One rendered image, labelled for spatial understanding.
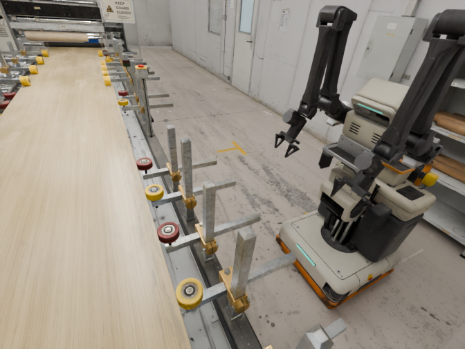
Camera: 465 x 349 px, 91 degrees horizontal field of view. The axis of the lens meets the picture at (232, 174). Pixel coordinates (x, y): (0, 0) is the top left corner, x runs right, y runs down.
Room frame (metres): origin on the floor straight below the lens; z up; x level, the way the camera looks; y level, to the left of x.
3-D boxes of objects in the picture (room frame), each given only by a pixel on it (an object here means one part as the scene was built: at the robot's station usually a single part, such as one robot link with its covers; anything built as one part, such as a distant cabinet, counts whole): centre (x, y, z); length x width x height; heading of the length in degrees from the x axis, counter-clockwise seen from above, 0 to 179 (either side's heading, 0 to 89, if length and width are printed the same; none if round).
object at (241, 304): (0.40, -0.04, 0.83); 0.14 x 0.06 x 0.05; 30
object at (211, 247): (0.62, 0.09, 0.81); 0.14 x 0.06 x 0.05; 30
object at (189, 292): (0.35, 0.09, 0.85); 0.08 x 0.08 x 0.11
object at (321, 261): (1.16, -0.84, 0.16); 0.67 x 0.64 x 0.25; 120
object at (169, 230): (0.56, 0.22, 0.85); 0.08 x 0.08 x 0.11
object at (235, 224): (0.66, 0.05, 0.80); 0.43 x 0.03 x 0.04; 120
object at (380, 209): (1.03, -0.73, 0.68); 0.28 x 0.27 x 0.25; 30
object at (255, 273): (0.44, -0.08, 0.82); 0.43 x 0.03 x 0.04; 120
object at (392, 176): (1.22, -0.94, 0.87); 0.23 x 0.15 x 0.11; 30
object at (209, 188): (0.60, 0.07, 0.88); 0.04 x 0.04 x 0.48; 30
